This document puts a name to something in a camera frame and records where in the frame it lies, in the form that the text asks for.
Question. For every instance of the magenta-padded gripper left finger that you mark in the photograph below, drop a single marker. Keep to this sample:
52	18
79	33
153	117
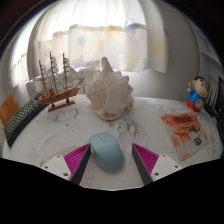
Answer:
76	157

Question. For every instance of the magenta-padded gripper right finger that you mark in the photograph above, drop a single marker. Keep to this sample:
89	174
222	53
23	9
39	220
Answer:
146	157

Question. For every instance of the light blue computer mouse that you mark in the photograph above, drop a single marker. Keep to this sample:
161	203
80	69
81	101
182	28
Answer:
106	151

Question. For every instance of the white printed tablecloth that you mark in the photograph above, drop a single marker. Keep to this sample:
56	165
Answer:
60	133

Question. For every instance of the wooden model sailing ship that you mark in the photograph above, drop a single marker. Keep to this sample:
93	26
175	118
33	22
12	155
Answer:
58	95

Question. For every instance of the black computer keyboard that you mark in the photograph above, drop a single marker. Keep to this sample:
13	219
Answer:
21	121

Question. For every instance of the large white conch shell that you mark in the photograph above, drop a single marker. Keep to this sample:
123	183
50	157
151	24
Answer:
110	93

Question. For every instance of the cartoon boy figure clock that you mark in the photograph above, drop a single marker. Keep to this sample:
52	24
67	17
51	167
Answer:
197	95

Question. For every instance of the black router with antennas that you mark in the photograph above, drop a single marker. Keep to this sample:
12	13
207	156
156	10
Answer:
211	108

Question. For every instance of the orange wooden chair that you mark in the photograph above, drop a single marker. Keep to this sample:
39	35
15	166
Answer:
8	108

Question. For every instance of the black computer monitor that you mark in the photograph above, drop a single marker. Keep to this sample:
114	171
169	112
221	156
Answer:
221	96

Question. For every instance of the white star print curtain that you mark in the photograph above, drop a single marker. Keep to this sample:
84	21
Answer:
100	36

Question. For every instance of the white wall shelf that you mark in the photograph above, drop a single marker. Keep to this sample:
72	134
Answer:
213	58

